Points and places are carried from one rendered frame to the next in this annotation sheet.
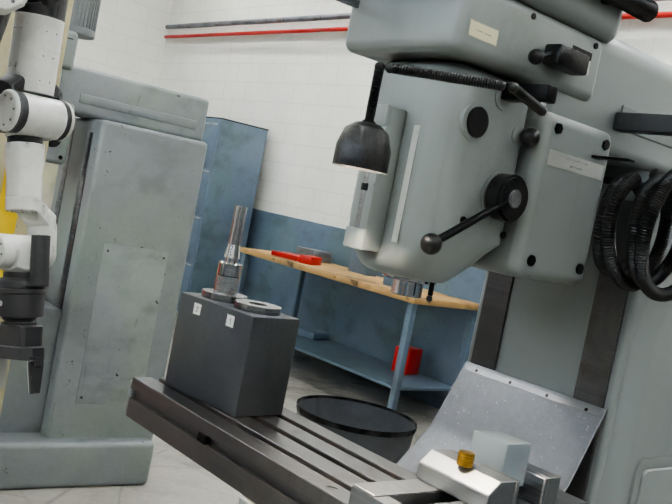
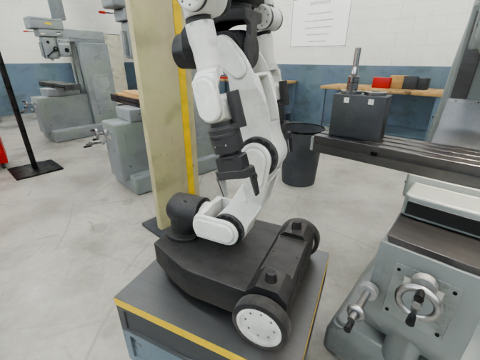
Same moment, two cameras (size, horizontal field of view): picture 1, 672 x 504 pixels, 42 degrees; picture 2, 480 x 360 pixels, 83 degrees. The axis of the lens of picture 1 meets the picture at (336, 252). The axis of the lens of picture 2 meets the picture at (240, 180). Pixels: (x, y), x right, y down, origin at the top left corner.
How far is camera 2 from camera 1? 1.00 m
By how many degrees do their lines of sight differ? 22
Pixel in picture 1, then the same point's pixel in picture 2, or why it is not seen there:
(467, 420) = (458, 121)
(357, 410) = (297, 126)
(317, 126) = not seen: hidden behind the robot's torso
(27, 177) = (271, 52)
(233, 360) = (375, 118)
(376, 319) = not seen: hidden behind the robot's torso
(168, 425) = (346, 151)
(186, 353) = (341, 120)
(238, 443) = (403, 153)
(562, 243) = not seen: outside the picture
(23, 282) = (280, 104)
